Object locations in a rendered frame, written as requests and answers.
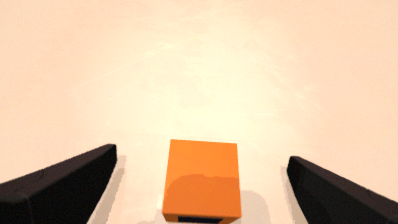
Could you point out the orange block with dark square mark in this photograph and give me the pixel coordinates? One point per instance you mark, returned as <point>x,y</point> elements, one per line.
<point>202,183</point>

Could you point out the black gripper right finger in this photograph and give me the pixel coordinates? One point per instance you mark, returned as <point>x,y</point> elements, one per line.
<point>327,198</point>

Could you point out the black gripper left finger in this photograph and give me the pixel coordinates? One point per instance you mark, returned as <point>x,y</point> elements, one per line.
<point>63,193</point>

